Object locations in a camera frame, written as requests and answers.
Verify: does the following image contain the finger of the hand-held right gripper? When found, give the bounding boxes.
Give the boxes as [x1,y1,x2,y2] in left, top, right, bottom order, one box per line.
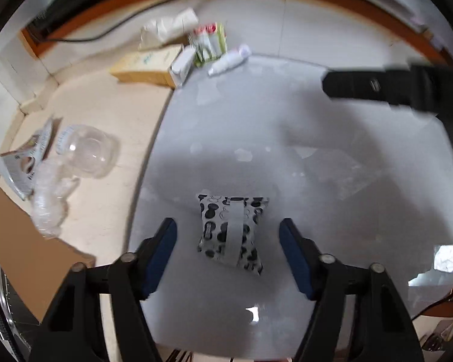
[322,66,415,108]

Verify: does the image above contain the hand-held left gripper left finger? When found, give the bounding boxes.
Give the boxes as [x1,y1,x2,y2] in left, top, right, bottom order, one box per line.
[28,217,179,362]

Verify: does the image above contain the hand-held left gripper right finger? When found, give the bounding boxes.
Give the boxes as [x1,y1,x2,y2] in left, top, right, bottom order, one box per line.
[279,218,425,362]

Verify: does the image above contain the black spotted wipes pack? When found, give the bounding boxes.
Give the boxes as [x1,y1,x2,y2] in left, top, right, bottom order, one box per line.
[195,193,269,277]

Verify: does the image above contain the clear plastic bag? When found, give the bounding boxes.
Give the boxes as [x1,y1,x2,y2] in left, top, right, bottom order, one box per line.
[29,158,80,239]

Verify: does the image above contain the silver foil printed packet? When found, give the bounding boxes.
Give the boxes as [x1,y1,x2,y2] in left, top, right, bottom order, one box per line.
[0,119,61,201]

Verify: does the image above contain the clear plastic container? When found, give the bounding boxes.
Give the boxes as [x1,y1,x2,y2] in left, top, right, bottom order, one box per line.
[56,124,119,179]

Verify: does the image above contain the brown cardboard sheet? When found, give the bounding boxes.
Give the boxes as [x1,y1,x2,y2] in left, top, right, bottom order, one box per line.
[0,186,96,323]

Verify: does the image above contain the small white bottle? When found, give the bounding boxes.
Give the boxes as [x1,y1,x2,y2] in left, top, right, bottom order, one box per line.
[207,44,252,77]

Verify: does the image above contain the red white green packet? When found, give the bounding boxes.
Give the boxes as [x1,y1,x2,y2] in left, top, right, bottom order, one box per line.
[189,23,228,68]

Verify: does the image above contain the steel sink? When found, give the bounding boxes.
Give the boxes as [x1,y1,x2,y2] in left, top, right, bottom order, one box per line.
[0,245,42,362]

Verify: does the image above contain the small white box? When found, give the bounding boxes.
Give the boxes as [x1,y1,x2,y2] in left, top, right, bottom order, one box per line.
[169,46,197,88]

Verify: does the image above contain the pale yellow box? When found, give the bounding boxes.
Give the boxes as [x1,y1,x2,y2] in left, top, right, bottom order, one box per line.
[109,43,185,87]

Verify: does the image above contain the white crumpled bag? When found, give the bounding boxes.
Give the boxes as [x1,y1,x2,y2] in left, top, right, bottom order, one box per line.
[139,8,199,50]

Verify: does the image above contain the orange wooden window frame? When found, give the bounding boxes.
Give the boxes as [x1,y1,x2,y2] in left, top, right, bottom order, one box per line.
[21,0,453,68]

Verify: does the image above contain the black cable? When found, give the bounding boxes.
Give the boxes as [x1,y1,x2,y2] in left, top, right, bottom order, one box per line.
[41,0,227,42]

